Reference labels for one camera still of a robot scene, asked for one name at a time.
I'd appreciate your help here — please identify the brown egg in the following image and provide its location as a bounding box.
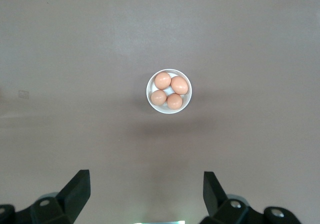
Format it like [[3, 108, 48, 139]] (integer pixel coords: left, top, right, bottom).
[[170, 75, 189, 95], [150, 89, 168, 107], [154, 71, 172, 90], [166, 93, 183, 110]]

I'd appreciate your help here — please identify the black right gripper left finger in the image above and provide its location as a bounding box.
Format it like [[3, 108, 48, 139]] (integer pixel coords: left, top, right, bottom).
[[0, 169, 91, 224]]

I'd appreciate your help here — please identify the white round bowl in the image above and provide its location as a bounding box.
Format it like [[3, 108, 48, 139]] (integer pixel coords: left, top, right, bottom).
[[146, 68, 193, 115]]

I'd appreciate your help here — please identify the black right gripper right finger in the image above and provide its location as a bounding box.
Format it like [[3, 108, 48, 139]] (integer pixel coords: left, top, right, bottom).
[[199, 171, 301, 224]]

